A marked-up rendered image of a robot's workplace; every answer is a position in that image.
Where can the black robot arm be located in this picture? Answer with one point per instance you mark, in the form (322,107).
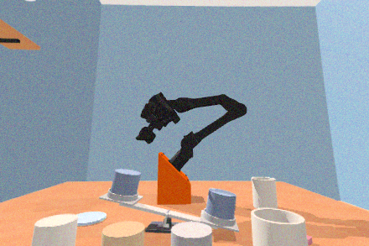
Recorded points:
(184,104)

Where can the white round dish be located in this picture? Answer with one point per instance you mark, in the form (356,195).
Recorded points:
(89,218)

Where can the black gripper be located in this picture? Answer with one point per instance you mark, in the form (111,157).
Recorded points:
(158,119)

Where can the pink eraser with blue sleeve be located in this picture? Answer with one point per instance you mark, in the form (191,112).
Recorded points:
(309,240)

